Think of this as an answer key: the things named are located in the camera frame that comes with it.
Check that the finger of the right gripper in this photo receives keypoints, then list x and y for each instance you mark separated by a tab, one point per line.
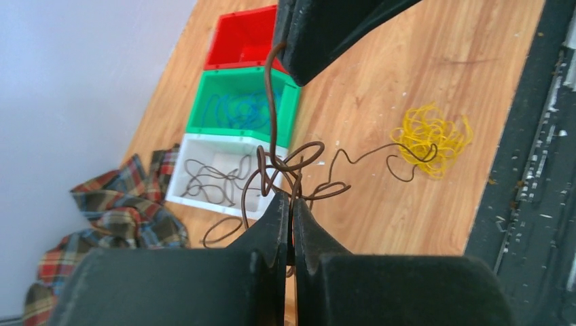
317	32

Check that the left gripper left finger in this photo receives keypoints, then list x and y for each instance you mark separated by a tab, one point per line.
241	284

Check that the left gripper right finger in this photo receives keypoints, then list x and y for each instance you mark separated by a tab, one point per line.
337	287

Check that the red plastic bin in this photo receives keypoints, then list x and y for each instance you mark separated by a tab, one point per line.
242	39

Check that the green plastic bin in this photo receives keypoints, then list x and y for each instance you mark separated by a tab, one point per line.
233	102

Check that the white plastic bin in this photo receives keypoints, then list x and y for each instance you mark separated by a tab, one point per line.
211	172

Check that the plaid cloth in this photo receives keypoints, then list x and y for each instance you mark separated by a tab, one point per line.
125	209

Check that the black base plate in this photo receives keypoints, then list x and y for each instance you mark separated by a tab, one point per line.
524	228

